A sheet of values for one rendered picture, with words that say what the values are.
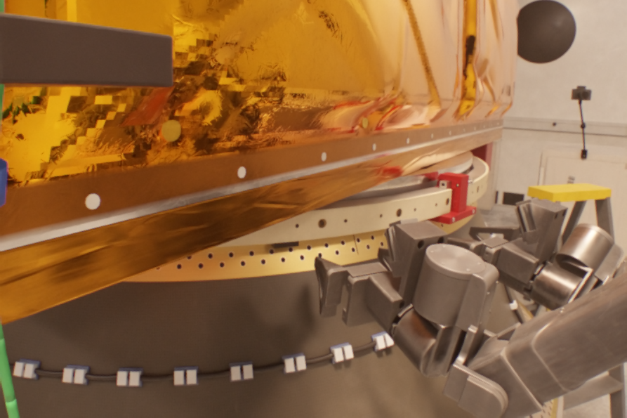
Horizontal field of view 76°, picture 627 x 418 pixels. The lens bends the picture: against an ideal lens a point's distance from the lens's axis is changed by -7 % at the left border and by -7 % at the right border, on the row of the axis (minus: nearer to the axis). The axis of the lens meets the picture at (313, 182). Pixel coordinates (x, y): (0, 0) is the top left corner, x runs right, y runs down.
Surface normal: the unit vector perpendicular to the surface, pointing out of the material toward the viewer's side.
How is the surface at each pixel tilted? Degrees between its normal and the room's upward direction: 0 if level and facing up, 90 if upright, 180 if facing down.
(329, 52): 93
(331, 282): 100
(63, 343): 62
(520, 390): 92
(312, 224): 90
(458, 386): 92
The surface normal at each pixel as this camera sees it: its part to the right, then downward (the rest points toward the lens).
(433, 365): 0.40, 0.35
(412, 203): 0.59, 0.16
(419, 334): -0.59, -0.61
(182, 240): 0.85, 0.12
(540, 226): -0.80, 0.09
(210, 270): 0.21, -0.30
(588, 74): -0.51, 0.15
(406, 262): -0.91, 0.06
